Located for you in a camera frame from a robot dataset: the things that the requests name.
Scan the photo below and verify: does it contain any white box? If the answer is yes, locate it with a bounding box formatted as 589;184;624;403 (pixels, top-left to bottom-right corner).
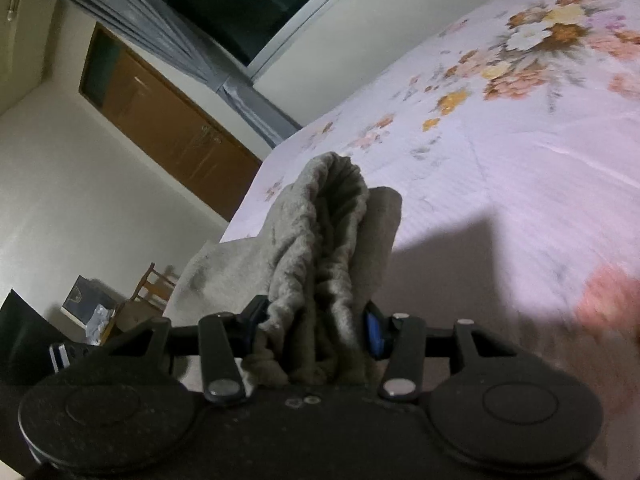
60;275;121;344

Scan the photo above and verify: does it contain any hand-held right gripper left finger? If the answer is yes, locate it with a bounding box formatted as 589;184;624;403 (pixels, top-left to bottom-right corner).
106;295;269;404

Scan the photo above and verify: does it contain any black bag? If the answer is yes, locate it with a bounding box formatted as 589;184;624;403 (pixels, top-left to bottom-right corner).
0;289;89;387

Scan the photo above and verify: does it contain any grey towel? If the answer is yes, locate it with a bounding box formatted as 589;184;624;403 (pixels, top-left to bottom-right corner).
167;151;404;389

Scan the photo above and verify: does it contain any floral sheet bed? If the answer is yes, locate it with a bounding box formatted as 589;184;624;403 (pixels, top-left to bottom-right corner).
220;0;640;461

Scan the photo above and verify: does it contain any blue white striped object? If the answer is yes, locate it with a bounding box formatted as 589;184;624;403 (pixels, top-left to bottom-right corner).
48;342;74;374

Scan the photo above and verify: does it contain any wooden chair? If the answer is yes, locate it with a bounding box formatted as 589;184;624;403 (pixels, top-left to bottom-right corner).
100;261;179;341

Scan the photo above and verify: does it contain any grey curtain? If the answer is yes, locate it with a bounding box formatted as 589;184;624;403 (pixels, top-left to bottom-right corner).
60;0;302;149

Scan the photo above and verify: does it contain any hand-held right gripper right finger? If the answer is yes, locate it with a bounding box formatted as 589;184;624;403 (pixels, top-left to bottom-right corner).
363;302;517;403

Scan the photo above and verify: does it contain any brown wooden door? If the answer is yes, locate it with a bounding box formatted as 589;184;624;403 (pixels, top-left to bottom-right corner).
79;22;264;222

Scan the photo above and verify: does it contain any sliding glass window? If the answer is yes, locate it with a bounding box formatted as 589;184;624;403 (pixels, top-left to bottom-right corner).
125;0;382;81

